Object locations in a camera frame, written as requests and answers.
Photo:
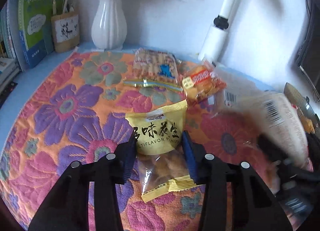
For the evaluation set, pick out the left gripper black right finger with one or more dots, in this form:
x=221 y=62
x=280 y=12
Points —
x=254 y=207

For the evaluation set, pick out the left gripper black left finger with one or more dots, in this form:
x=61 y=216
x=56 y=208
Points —
x=66 y=205

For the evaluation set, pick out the beige paper snack bag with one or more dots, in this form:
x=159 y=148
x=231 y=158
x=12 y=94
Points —
x=273 y=115

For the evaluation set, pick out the yellow peanut snack bag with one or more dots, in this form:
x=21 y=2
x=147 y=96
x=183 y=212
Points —
x=161 y=163

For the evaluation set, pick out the ribbed glass bowl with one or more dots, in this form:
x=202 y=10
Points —
x=307 y=116

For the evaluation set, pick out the colourful floral table mat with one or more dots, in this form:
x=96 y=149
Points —
x=78 y=113

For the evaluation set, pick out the black television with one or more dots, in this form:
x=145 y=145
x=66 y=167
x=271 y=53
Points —
x=307 y=58

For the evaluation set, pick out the small orange pork-floss cake pack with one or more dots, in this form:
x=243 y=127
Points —
x=201 y=82

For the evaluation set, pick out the stack of books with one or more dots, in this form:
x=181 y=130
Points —
x=9 y=63

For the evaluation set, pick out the white desk lamp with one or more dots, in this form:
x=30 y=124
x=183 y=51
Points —
x=217 y=34

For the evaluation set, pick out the cartoon biscuit stick pack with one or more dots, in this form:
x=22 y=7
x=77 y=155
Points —
x=155 y=66

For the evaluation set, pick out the brown pen holder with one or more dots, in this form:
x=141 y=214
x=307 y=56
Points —
x=65 y=28

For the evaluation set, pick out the white ribbed vase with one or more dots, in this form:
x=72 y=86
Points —
x=109 y=27

